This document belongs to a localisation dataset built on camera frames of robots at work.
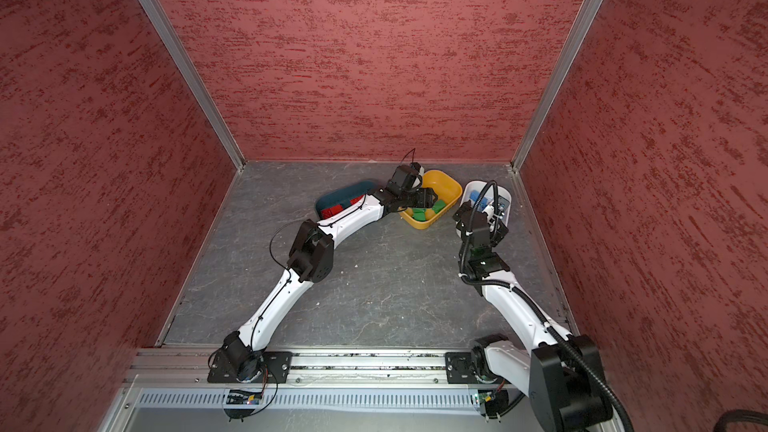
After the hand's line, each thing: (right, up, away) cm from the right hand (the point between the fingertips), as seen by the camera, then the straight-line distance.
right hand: (476, 213), depth 84 cm
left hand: (-11, +3, +16) cm, 20 cm away
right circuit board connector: (+2, -46, -12) cm, 48 cm away
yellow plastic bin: (-4, +8, +26) cm, 28 cm away
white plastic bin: (0, +5, -17) cm, 18 cm away
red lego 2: (-38, +3, +23) cm, 44 cm away
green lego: (-15, -2, +19) cm, 24 cm away
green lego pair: (-9, +1, +16) cm, 18 cm away
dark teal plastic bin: (-43, +5, +23) cm, 49 cm away
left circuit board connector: (-61, -45, -12) cm, 77 cm away
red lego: (-47, -1, +19) cm, 51 cm away
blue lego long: (+7, +5, +26) cm, 27 cm away
